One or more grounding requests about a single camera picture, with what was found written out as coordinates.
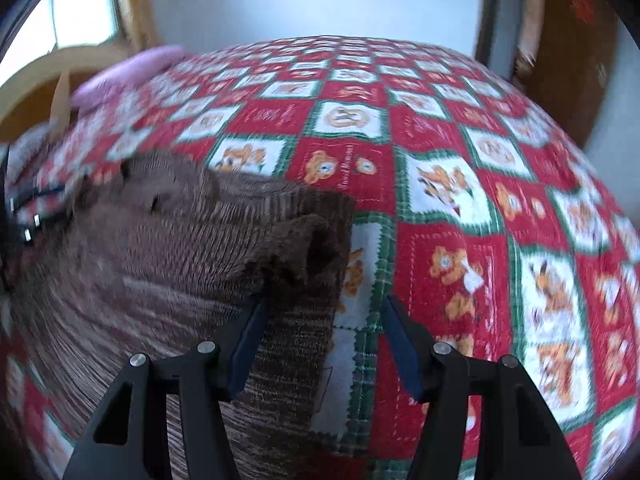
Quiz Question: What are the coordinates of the dark door frame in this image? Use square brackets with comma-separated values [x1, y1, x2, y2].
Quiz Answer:
[472, 0, 546, 91]

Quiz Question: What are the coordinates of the purple folded blanket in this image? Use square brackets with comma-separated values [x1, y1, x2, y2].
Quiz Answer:
[70, 44, 188, 113]

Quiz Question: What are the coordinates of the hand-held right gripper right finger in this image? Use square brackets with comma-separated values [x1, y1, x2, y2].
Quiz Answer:
[382, 294, 583, 480]

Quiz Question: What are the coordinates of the brown patterned shirt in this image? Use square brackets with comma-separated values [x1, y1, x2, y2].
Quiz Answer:
[10, 149, 357, 480]

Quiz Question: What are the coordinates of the red checkered printed bed sheet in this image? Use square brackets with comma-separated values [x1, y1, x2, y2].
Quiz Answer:
[0, 35, 640, 480]

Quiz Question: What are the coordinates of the red paper door decoration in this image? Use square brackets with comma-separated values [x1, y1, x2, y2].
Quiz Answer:
[567, 0, 598, 26]

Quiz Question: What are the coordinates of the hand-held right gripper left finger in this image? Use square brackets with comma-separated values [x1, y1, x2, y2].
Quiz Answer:
[62, 297, 272, 480]

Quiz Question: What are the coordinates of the brown wooden door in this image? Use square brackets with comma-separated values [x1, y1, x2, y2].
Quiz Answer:
[530, 0, 623, 146]

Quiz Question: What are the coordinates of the grey striped pillow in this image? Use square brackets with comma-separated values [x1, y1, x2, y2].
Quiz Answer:
[7, 122, 66, 181]

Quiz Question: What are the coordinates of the window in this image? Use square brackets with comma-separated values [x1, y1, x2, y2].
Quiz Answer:
[0, 0, 123, 78]

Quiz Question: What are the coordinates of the cream wooden headboard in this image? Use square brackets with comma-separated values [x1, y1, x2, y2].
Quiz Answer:
[0, 42, 136, 133]

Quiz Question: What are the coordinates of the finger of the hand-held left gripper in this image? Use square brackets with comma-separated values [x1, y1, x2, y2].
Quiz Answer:
[9, 182, 68, 211]
[12, 212, 71, 248]

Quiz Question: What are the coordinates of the yellow curtain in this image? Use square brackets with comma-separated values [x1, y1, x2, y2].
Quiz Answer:
[112, 0, 161, 53]

